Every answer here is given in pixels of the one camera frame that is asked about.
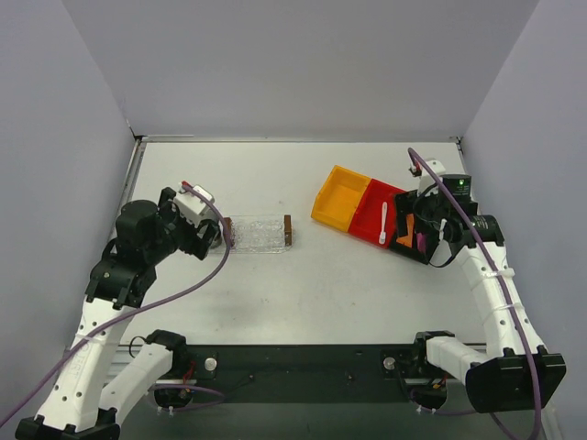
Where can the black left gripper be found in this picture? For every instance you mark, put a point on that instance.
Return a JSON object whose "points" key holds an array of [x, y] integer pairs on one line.
{"points": [[193, 236]]}

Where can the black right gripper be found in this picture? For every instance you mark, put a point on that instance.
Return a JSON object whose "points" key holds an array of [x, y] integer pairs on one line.
{"points": [[434, 236]]}

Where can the clear textured acrylic tray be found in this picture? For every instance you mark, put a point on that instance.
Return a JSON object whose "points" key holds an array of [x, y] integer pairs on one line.
{"points": [[258, 234]]}

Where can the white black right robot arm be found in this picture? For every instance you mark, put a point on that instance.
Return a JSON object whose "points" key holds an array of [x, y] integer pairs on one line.
{"points": [[515, 371]]}

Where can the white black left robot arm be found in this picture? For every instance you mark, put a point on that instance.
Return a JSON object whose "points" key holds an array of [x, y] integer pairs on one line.
{"points": [[82, 403]]}

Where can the brown wooden tray end block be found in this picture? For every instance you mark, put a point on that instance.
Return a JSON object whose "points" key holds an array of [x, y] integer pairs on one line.
{"points": [[230, 231]]}

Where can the orange toothpaste tube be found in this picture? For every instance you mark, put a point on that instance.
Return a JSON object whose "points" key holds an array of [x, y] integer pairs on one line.
{"points": [[407, 240]]}

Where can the pink toothpaste tube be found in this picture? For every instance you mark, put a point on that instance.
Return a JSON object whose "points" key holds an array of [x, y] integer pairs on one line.
{"points": [[421, 242]]}

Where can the black plastic bin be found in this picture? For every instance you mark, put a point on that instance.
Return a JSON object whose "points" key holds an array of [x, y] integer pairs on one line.
{"points": [[420, 227]]}

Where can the red plastic bin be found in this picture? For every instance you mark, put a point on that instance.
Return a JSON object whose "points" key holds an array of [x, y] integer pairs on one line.
{"points": [[366, 221]]}

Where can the yellow plastic bin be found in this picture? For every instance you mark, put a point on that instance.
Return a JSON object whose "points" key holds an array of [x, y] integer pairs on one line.
{"points": [[339, 198]]}

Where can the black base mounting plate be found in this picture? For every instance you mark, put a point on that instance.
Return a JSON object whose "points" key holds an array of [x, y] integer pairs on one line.
{"points": [[323, 374]]}

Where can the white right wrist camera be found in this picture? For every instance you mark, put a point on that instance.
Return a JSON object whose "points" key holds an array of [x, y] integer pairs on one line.
{"points": [[425, 179]]}

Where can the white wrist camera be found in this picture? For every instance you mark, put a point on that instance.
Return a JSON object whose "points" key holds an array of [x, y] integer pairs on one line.
{"points": [[425, 179], [193, 208]]}

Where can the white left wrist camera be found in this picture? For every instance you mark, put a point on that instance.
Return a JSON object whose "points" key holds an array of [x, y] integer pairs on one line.
{"points": [[193, 208]]}

